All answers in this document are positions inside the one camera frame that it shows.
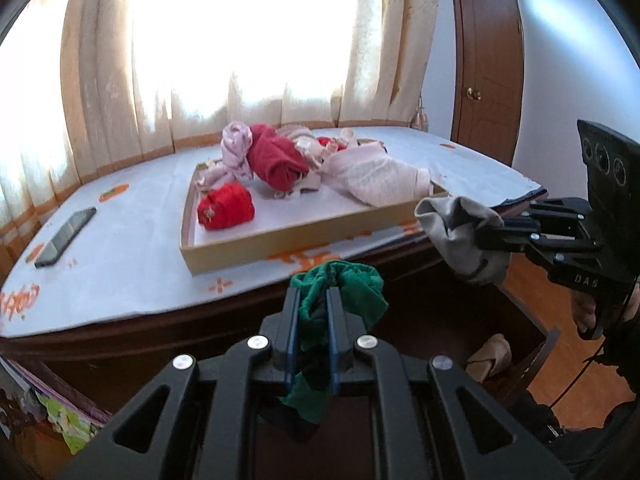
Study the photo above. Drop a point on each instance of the curtain tassel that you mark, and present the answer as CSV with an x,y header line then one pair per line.
x,y
419,117

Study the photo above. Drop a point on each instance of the black smartphone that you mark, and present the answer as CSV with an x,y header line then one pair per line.
x,y
65,237

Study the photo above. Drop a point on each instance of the dark wooden dresser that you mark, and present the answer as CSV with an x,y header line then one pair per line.
x,y
150,330

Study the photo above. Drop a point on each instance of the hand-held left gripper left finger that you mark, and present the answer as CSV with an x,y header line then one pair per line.
x,y
291,355

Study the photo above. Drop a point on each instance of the shallow cardboard tray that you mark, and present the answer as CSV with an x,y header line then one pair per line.
x,y
300,240

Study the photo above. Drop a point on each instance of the brass door knob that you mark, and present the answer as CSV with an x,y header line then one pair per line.
x,y
473,94

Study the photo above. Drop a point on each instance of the light pink underwear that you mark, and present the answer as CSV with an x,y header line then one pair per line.
x,y
235,147

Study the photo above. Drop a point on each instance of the wooden drawer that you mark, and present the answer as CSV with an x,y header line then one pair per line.
x,y
530,360

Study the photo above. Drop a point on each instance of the cream orange-trim curtain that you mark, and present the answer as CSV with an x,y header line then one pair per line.
x,y
100,85

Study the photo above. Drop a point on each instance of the beige sock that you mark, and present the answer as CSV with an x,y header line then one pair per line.
x,y
492,360

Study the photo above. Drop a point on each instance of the dark red underwear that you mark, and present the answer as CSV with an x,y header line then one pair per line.
x,y
275,160

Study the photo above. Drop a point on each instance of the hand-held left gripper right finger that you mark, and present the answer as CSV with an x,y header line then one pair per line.
x,y
336,360

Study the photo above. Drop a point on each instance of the small red underwear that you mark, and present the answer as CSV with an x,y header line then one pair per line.
x,y
325,141

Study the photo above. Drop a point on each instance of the floral cloth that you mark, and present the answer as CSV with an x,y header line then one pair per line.
x,y
65,420

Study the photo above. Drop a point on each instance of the cream underwear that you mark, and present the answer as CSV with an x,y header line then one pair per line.
x,y
310,150

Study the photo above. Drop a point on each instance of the grey sock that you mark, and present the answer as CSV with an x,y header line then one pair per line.
x,y
450,240

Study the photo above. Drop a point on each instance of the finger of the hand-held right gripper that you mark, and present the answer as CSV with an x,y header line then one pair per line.
x,y
550,215
545,252

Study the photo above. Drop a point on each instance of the bright red underwear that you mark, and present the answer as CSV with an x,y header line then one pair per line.
x,y
230,210

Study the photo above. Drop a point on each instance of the brown wooden door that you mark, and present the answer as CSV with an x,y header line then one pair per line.
x,y
487,60

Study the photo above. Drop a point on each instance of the pale pink ribbed underwear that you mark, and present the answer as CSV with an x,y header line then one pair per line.
x,y
380,175

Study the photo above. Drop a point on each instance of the person's dark jacket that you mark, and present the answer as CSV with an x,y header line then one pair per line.
x,y
590,440

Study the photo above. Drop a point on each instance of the green underwear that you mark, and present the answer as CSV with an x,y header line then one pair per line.
x,y
350,290

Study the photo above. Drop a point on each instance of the person's right hand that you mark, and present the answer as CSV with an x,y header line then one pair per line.
x,y
584,310

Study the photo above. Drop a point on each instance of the stack of papers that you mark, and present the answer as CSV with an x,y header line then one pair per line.
x,y
30,385

